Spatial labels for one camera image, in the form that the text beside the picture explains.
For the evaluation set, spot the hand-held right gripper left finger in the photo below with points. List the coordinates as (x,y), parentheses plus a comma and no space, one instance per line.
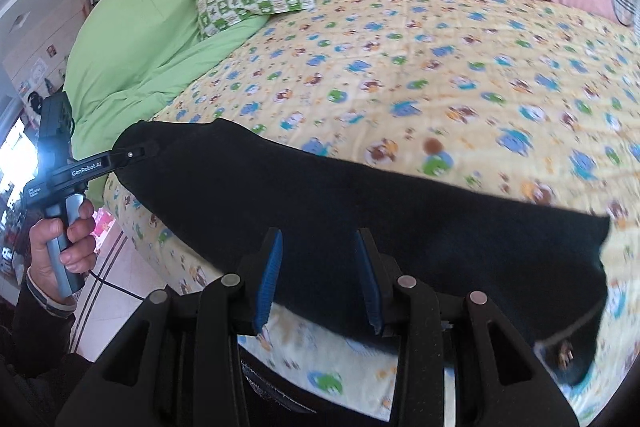
(267,279)

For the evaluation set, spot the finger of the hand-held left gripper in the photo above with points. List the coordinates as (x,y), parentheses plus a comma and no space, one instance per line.
(134,153)

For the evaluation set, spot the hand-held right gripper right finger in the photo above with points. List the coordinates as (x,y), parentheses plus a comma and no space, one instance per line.
(367,282)

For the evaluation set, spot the black pants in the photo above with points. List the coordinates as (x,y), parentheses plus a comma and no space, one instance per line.
(360,227)

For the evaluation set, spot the person's left forearm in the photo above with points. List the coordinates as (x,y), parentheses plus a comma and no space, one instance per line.
(35,337)

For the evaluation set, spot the person's left hand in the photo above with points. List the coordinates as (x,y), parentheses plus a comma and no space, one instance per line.
(55,252)

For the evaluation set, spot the green blanket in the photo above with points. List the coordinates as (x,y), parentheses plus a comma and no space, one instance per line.
(145,32)

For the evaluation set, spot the yellow cartoon print bedsheet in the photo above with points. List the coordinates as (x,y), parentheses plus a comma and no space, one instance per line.
(425,82)

